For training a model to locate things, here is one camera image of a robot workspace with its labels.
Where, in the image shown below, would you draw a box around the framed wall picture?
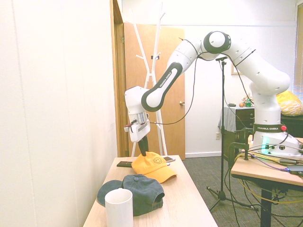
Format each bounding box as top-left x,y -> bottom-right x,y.
231,62 -> 245,77

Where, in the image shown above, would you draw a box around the white mug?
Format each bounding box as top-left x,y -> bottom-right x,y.
105,188 -> 134,227

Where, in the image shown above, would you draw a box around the yellow cable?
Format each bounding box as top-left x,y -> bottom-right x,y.
233,151 -> 303,204

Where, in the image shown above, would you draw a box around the blue denim baseball cap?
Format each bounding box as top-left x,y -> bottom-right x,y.
97,174 -> 165,217

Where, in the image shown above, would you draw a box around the purple cable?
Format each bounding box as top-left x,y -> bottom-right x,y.
248,153 -> 292,171

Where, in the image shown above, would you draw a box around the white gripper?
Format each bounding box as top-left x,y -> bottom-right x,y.
129,119 -> 152,157

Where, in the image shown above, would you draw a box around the yellow bag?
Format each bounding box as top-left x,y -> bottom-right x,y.
276,90 -> 303,117

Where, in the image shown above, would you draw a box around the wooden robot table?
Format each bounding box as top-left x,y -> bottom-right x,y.
231,137 -> 303,227

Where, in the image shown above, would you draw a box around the wooden door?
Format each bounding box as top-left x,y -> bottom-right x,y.
123,22 -> 186,158

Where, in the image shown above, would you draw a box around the black tripod stand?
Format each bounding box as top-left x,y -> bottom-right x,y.
206,60 -> 259,211

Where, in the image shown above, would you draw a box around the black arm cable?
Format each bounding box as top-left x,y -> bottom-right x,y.
132,37 -> 257,126

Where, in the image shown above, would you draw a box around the white coat rack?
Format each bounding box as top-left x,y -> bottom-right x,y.
129,1 -> 170,158

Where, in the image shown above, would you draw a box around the grey hanging cloth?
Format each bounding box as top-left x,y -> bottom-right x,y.
217,105 -> 237,132

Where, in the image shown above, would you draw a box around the yellow smiley baseball cap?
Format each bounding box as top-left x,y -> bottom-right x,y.
131,151 -> 178,184

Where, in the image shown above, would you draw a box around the dark wooden cabinet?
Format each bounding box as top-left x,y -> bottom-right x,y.
235,106 -> 303,140

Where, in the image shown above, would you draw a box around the black C clamp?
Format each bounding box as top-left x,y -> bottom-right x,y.
227,129 -> 253,163

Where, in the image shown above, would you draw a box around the wooden door frame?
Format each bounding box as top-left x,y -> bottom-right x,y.
110,0 -> 130,158

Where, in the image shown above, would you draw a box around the window blinds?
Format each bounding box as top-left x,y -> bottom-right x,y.
292,14 -> 303,95

